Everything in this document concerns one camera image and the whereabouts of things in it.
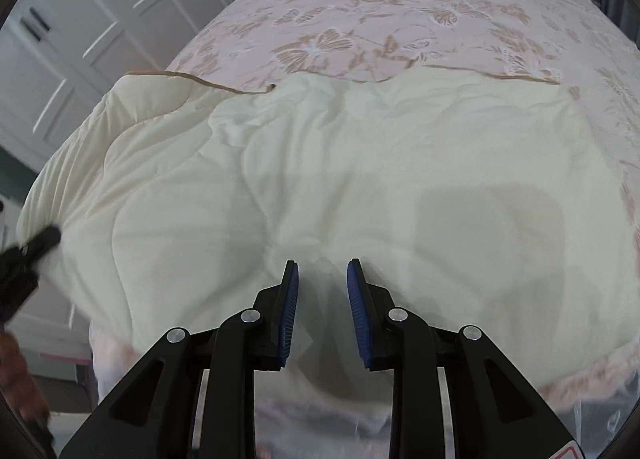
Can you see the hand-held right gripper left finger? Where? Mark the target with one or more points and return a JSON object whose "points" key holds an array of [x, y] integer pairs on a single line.
{"points": [[289, 324]]}

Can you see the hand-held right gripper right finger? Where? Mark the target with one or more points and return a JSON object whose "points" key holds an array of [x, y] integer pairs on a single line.
{"points": [[357, 324]]}

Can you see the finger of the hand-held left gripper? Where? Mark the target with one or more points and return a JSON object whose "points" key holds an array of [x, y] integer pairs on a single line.
{"points": [[44, 241]]}

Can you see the cream quilted jacket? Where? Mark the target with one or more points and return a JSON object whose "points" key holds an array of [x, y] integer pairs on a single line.
{"points": [[350, 189]]}

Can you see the person's left forearm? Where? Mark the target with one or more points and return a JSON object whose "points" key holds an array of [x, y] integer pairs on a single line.
{"points": [[17, 379]]}

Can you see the white wardrobe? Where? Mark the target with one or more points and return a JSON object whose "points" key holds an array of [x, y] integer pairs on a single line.
{"points": [[100, 14]]}

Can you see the pink floral bedspread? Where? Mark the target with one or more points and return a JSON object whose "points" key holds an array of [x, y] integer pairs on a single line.
{"points": [[400, 14]]}

